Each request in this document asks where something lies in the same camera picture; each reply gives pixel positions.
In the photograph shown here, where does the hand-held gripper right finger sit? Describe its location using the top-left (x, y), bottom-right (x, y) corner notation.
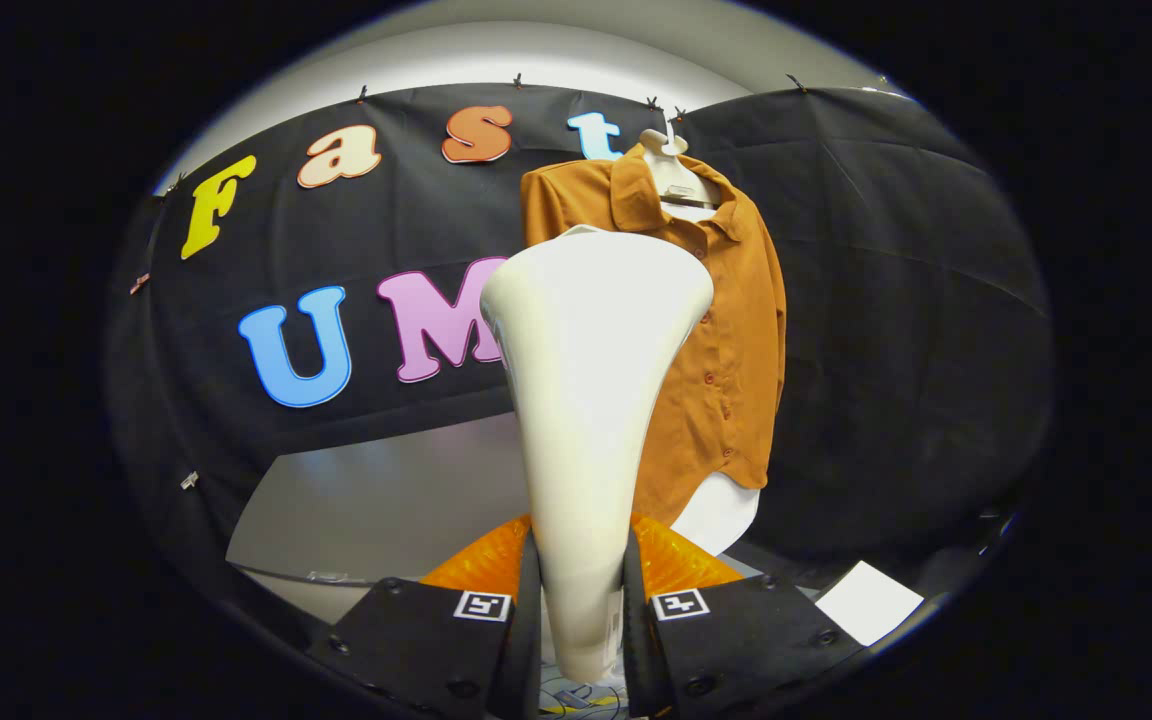
top-left (621, 513), bottom-right (867, 720)

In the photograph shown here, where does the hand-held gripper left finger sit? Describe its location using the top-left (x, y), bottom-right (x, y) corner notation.
top-left (306, 515), bottom-right (544, 720)

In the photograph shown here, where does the white garment steamer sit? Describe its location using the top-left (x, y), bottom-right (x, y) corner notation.
top-left (479, 225), bottom-right (715, 684)

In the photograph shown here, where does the orange button shirt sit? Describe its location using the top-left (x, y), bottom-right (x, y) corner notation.
top-left (521, 143), bottom-right (787, 528)

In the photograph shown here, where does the grey cabinet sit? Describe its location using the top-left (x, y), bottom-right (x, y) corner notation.
top-left (226, 410), bottom-right (537, 626)

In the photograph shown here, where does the white paper sheet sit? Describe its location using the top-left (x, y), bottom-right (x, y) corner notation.
top-left (814, 560), bottom-right (925, 647)

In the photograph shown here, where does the black backdrop cloth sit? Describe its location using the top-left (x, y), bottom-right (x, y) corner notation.
top-left (106, 82), bottom-right (1054, 601)

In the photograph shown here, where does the row of black clips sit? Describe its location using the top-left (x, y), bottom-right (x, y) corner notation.
top-left (161, 72), bottom-right (807, 196)

